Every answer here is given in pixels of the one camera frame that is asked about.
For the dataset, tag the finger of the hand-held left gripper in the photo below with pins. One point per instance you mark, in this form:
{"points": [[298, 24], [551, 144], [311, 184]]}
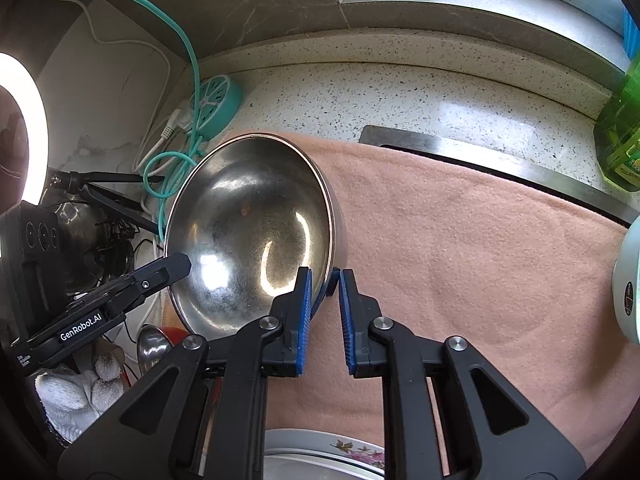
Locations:
{"points": [[160, 272]]}

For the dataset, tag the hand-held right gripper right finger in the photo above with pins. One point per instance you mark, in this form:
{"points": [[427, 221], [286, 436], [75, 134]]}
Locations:
{"points": [[346, 320]]}

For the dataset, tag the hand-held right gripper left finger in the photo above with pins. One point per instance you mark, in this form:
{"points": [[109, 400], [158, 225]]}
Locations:
{"points": [[302, 320]]}

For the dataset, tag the stainless steel bowl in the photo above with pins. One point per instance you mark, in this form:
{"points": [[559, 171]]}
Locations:
{"points": [[240, 220]]}

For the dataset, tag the shallow floral-rim plate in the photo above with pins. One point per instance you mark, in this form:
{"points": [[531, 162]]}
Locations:
{"points": [[320, 442]]}

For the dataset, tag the light blue ceramic bowl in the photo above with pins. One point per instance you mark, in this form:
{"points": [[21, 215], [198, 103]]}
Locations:
{"points": [[627, 270]]}

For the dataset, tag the person's left hand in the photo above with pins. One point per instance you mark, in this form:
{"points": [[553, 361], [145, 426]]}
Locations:
{"points": [[75, 395]]}

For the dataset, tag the metal ladle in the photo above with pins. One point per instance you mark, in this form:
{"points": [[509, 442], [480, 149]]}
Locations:
{"points": [[152, 347]]}

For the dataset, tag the black device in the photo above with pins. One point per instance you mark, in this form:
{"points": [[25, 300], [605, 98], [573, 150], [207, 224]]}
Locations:
{"points": [[30, 260]]}

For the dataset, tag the pink towel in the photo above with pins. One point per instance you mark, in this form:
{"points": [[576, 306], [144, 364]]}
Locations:
{"points": [[450, 285]]}

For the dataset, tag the black tripod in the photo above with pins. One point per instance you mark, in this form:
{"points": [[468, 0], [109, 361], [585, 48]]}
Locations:
{"points": [[100, 177]]}

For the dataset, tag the teal round power strip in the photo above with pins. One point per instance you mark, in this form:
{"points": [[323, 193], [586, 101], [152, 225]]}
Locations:
{"points": [[220, 105]]}

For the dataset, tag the green dish soap bottle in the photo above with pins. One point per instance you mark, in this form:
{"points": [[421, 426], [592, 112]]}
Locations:
{"points": [[620, 135]]}

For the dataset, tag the blue plastic bowl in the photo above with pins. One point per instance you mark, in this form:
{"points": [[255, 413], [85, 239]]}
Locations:
{"points": [[631, 35]]}

